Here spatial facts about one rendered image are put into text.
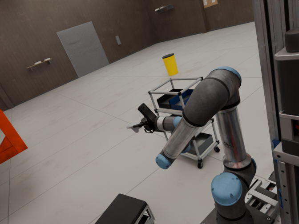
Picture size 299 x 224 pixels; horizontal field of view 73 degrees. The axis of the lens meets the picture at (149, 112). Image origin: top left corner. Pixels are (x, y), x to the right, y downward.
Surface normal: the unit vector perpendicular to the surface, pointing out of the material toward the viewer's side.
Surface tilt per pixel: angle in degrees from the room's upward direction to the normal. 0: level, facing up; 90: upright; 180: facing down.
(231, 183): 7
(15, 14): 90
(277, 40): 90
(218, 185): 7
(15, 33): 90
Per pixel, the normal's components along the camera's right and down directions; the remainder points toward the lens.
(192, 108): -0.74, 0.00
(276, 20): -0.76, 0.48
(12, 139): 0.63, 0.10
